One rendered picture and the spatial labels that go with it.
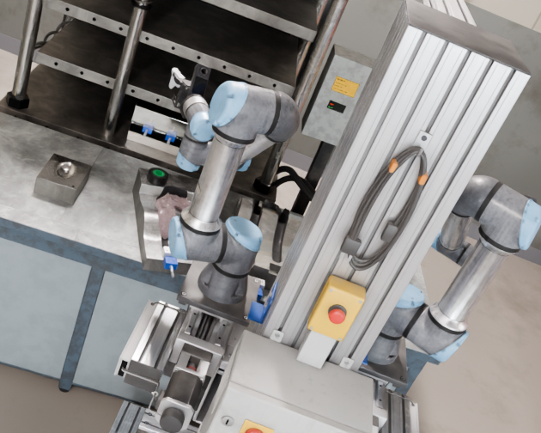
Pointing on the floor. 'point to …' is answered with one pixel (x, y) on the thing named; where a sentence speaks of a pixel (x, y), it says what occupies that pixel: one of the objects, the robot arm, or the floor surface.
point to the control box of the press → (331, 109)
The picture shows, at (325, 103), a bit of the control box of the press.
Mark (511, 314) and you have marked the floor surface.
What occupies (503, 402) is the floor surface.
